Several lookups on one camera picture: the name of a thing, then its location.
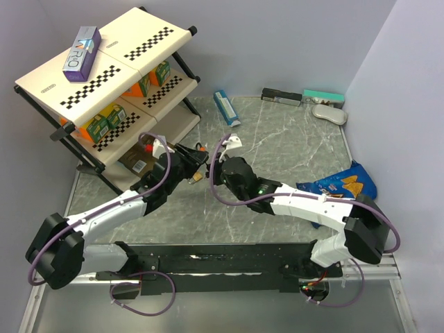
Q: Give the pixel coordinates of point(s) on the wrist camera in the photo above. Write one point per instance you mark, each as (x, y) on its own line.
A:
(229, 146)
(157, 148)

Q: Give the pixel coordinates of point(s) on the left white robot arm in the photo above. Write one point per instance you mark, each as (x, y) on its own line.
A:
(62, 248)

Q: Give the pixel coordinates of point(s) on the teal white box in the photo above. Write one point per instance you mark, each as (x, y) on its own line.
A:
(324, 98)

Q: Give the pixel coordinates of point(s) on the beige checkered shelf rack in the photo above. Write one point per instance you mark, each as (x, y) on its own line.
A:
(131, 46)

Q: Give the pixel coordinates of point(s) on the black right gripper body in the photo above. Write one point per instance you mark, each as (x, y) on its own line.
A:
(234, 189)

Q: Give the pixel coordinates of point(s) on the green scrub daddy box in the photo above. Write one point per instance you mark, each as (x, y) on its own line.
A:
(114, 114)
(95, 129)

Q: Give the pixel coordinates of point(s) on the brass padlock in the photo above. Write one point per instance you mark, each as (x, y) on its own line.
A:
(195, 178)

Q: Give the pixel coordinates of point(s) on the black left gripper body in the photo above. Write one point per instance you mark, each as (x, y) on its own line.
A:
(186, 170)

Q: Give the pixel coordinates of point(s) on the green Scrub Daddy box front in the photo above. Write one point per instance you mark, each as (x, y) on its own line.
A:
(95, 129)

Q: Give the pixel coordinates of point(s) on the purple silver box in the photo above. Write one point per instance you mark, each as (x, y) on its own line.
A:
(82, 53)

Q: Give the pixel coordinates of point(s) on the orange black padlock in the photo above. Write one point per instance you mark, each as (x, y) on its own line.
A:
(201, 149)

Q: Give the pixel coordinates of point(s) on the blue long box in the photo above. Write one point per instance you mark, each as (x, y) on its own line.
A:
(226, 109)

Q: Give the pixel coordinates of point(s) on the blue chips bag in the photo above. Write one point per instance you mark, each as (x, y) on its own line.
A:
(348, 183)

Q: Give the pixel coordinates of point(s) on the brown paper package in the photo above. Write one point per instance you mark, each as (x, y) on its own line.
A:
(137, 160)

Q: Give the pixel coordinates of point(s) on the grey oval case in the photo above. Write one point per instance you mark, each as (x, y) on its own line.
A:
(333, 115)

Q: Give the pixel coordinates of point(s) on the orange green box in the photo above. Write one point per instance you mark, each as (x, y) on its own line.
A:
(140, 88)
(159, 75)

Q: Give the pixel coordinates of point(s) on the black long box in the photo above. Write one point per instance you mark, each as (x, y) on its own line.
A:
(278, 96)

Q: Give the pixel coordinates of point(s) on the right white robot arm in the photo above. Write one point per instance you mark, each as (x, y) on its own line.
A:
(361, 229)

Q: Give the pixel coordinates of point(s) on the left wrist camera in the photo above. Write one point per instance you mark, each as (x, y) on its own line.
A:
(157, 148)

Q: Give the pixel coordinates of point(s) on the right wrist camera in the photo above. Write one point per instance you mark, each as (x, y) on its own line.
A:
(229, 146)

